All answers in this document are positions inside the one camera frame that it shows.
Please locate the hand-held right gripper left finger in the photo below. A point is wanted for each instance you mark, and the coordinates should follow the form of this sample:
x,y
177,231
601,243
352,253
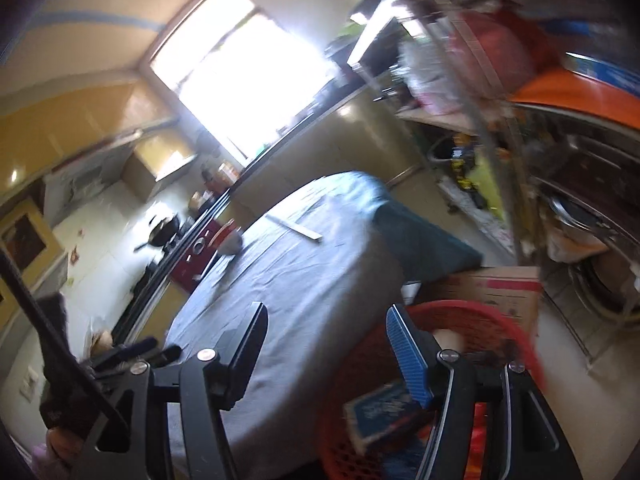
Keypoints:
x,y
255,335

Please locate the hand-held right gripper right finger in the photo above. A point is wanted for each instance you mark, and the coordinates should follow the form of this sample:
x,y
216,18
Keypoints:
x,y
407,355

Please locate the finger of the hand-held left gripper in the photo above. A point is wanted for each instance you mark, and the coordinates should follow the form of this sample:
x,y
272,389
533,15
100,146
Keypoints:
x,y
167,354
125,350

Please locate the red plastic basket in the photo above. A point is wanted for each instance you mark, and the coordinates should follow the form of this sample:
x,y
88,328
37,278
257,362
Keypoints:
x,y
365,355

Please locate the blue and white carton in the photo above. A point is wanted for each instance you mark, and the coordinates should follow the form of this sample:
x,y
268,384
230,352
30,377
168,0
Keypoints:
x,y
380,410

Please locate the person's left hand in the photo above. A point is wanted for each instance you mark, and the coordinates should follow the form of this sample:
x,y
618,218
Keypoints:
x,y
62,445

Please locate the brown round object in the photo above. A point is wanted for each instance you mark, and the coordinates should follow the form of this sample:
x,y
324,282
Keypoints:
x,y
102,341

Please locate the grey tablecloth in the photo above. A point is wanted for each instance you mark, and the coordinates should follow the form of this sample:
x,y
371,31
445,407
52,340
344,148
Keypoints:
x,y
310,280

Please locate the gas stove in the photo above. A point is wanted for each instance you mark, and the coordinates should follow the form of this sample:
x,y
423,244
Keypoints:
x,y
155,270

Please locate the red and white bowl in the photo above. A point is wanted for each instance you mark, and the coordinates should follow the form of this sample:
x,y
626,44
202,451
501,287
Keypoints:
x,y
231,244

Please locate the maroon oven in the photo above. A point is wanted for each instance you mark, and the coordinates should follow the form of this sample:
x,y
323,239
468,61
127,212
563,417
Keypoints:
x,y
197,260

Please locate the blue plastic wrapper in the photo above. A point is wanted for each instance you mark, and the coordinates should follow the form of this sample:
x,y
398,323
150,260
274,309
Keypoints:
x,y
400,462

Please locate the blue tablecloth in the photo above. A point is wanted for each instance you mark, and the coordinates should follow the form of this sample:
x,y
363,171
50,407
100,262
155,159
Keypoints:
x,y
425,247

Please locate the wooden chopstick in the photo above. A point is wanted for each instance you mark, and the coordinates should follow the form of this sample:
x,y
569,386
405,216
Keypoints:
x,y
306,234
290,223

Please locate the cardboard box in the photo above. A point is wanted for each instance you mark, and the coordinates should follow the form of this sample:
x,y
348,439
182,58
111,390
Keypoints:
x,y
500,290

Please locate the black wok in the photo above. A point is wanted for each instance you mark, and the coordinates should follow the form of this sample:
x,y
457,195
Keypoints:
x,y
162,232

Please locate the yellow framed picture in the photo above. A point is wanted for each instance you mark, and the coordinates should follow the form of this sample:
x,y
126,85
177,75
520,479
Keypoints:
x,y
25,240

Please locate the dark bottle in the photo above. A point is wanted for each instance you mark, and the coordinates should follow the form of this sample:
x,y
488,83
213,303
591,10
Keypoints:
x,y
209,177

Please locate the orange jar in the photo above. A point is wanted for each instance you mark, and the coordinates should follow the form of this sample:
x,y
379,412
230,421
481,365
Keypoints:
x,y
230,172

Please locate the grey range hood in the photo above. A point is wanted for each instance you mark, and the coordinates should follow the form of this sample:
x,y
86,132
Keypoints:
x,y
85,180

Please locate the yellow bag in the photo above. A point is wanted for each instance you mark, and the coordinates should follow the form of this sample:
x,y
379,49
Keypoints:
x,y
487,180

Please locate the cooking oil bottle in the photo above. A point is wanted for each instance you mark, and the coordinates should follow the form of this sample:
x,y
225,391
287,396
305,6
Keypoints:
x,y
457,152

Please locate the yellow lower kitchen cabinets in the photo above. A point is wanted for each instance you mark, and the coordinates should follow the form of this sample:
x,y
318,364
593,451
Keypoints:
x,y
360,145

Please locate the metal storage rack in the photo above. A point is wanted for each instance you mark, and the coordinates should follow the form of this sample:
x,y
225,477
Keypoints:
x,y
492,152

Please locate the steel basin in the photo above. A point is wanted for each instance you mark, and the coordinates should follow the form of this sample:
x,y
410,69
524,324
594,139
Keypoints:
x,y
580,215

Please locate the window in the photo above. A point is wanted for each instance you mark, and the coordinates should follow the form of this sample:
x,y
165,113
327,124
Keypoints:
x,y
240,75

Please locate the white plastic bag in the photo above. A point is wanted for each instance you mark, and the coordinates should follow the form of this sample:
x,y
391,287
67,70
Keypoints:
x,y
430,85

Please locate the orange box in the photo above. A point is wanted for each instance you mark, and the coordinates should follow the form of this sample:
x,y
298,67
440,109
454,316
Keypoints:
x,y
575,92

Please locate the red plastic bag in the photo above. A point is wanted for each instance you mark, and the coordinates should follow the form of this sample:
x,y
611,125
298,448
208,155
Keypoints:
x,y
490,45

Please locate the white shelf rack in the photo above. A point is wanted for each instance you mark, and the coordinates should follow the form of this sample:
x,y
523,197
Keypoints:
x,y
372,35

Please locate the blue flat box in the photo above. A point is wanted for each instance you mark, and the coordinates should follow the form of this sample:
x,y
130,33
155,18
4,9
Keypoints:
x,y
615,75

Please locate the white wall switch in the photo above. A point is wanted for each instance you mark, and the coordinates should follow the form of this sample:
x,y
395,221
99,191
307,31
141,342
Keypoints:
x,y
28,384

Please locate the yellow wall cabinets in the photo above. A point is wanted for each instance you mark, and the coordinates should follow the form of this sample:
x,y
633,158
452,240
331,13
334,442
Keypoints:
x,y
100,115

